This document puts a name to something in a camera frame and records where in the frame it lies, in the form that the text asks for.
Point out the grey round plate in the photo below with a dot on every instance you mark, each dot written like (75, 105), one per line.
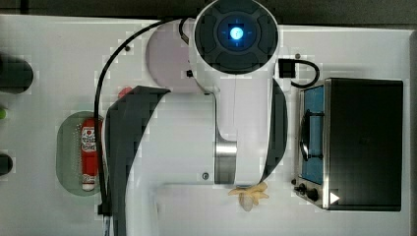
(167, 58)

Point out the black cup lower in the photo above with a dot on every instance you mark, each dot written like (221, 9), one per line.
(6, 164)

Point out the green oval strainer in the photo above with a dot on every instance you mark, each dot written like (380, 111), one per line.
(68, 155)

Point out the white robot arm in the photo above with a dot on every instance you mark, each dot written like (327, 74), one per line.
(231, 132)

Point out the red ketchup bottle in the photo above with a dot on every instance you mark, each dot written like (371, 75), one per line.
(89, 155)

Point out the black cup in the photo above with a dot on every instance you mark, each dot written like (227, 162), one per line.
(6, 164)
(16, 74)

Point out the peeled toy banana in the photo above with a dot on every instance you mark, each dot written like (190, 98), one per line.
(250, 196)

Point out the black cup upper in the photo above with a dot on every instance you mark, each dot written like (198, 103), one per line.
(16, 74)

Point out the black toaster oven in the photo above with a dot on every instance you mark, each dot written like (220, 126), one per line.
(350, 145)

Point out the pink toy strawberry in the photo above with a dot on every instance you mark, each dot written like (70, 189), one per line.
(124, 91)

